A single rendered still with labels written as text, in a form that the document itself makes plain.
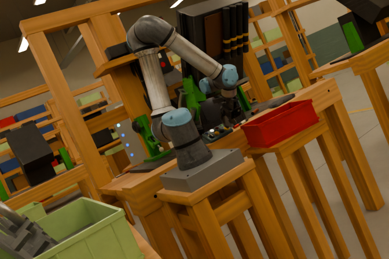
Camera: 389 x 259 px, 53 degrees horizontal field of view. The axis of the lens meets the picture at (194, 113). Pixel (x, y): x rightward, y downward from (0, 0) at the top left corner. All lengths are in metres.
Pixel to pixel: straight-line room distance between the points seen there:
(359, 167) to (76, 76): 10.74
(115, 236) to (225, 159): 0.55
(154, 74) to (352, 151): 1.48
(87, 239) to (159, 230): 0.75
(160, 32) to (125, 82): 0.95
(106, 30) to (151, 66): 0.91
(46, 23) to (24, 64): 9.97
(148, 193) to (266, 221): 0.55
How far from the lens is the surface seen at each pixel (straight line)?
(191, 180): 1.43
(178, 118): 1.52
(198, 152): 1.54
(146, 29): 1.60
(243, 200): 1.56
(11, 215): 1.37
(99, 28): 2.53
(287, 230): 2.09
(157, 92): 1.66
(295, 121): 1.90
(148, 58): 1.68
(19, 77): 12.30
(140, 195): 1.80
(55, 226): 1.74
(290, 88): 8.35
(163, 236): 1.87
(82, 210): 1.75
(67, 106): 2.36
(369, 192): 2.76
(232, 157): 1.52
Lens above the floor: 1.20
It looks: 4 degrees down
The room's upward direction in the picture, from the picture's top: 24 degrees counter-clockwise
